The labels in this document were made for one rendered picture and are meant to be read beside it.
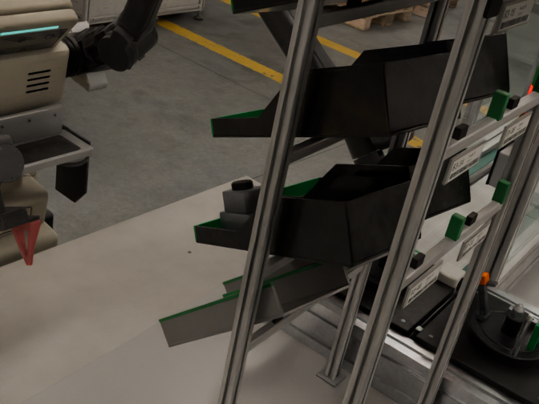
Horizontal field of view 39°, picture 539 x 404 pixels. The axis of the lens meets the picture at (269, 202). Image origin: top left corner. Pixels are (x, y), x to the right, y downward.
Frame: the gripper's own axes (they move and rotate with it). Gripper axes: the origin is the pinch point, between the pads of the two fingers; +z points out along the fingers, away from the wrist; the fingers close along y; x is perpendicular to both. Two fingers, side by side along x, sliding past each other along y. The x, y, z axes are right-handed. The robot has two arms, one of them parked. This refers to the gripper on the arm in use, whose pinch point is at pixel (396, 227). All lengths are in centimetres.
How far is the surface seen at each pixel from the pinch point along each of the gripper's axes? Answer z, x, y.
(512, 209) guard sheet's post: 6.0, -14.0, 17.5
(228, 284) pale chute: -4.5, 12.7, -32.7
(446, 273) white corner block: 12.8, -1.4, 7.6
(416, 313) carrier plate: 14.9, -1.0, -5.9
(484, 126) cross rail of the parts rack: -16, -42, -41
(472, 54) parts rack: -24, -50, -53
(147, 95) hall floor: -77, 254, 192
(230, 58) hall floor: -88, 269, 290
